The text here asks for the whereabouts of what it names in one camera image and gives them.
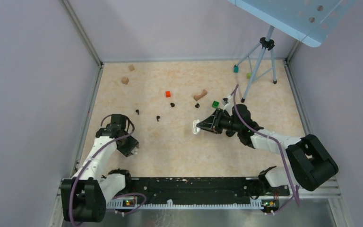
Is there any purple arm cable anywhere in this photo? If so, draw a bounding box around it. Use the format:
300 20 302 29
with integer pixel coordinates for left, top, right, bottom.
69 114 147 226
226 84 301 215

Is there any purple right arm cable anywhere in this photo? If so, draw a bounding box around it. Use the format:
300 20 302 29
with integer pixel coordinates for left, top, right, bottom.
226 84 301 215

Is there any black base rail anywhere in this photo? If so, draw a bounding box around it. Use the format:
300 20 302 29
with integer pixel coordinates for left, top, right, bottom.
117 177 290 207

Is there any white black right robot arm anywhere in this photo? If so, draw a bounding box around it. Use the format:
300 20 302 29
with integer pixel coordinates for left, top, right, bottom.
193 104 339 195

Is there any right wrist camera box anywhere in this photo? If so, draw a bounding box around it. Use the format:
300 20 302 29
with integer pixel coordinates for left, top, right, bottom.
222 98 229 108

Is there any brown wooden arch block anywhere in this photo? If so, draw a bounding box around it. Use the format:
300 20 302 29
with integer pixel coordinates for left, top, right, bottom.
193 89 207 101

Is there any light blue perforated panel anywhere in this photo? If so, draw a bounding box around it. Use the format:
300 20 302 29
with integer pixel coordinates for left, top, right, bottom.
230 0 356 47

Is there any teal cube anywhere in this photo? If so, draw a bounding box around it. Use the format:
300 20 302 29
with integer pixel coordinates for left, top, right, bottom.
233 65 239 73

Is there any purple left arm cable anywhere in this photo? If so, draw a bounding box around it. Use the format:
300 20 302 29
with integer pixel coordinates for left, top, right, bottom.
69 114 147 226

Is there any orange cube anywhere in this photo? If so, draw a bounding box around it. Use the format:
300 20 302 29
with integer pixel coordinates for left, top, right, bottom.
165 91 171 98

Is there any grey tripod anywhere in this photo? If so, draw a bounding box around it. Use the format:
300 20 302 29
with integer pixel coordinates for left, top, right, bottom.
235 26 277 103

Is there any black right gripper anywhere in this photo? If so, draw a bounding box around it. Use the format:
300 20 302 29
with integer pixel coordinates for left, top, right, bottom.
197 108 242 134

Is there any white earbud charging case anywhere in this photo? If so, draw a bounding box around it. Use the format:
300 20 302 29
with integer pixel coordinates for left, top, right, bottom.
192 119 201 135

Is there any green block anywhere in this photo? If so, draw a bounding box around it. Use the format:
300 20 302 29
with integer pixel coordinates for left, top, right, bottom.
211 101 220 109

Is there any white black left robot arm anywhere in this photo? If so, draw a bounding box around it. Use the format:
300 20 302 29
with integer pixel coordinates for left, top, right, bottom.
60 114 139 227

